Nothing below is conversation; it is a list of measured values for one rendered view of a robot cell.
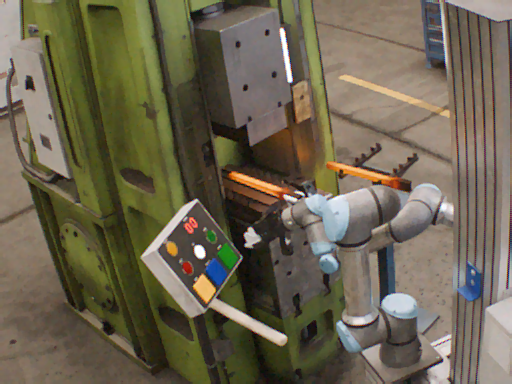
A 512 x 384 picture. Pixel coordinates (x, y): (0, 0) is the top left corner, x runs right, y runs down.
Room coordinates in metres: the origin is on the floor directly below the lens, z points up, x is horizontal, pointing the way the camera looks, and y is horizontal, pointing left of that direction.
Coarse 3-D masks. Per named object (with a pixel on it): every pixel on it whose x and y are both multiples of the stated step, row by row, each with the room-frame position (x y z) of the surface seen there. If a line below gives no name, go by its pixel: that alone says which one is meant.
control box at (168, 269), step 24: (192, 216) 2.36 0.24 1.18; (168, 240) 2.21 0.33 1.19; (192, 240) 2.28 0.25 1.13; (216, 240) 2.35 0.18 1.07; (168, 264) 2.13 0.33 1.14; (192, 264) 2.20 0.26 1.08; (168, 288) 2.13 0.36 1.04; (192, 288) 2.12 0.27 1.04; (216, 288) 2.19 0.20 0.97; (192, 312) 2.10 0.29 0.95
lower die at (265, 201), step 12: (228, 168) 3.06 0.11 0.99; (240, 168) 3.04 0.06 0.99; (228, 180) 2.95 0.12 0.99; (264, 180) 2.89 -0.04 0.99; (228, 192) 2.86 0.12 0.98; (240, 192) 2.82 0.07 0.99; (252, 192) 2.80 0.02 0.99; (264, 192) 2.78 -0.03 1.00; (240, 204) 2.75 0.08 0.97; (252, 204) 2.72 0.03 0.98; (264, 204) 2.70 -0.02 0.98; (276, 204) 2.70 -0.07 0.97; (252, 216) 2.70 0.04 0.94; (264, 216) 2.66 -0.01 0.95
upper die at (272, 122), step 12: (276, 108) 2.75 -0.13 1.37; (264, 120) 2.71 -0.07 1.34; (276, 120) 2.74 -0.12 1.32; (216, 132) 2.81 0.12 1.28; (228, 132) 2.74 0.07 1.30; (240, 132) 2.69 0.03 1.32; (252, 132) 2.66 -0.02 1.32; (264, 132) 2.70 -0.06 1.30; (276, 132) 2.74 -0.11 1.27; (252, 144) 2.66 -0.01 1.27
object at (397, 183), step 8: (328, 168) 2.98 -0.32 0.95; (336, 168) 2.95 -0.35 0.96; (344, 168) 2.92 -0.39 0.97; (352, 168) 2.90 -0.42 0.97; (360, 176) 2.85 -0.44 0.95; (368, 176) 2.82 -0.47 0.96; (376, 176) 2.80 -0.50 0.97; (384, 176) 2.78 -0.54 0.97; (392, 184) 2.72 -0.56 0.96; (400, 184) 2.71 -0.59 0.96; (408, 184) 2.68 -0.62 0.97; (408, 192) 2.67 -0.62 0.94
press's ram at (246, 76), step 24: (216, 24) 2.72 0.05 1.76; (240, 24) 2.68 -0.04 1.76; (264, 24) 2.76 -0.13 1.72; (216, 48) 2.65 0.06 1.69; (240, 48) 2.67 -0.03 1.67; (264, 48) 2.74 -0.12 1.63; (216, 72) 2.67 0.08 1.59; (240, 72) 2.66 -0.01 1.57; (264, 72) 2.73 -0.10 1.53; (216, 96) 2.69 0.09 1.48; (240, 96) 2.65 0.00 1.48; (264, 96) 2.72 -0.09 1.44; (288, 96) 2.79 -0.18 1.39; (216, 120) 2.71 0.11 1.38; (240, 120) 2.64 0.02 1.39
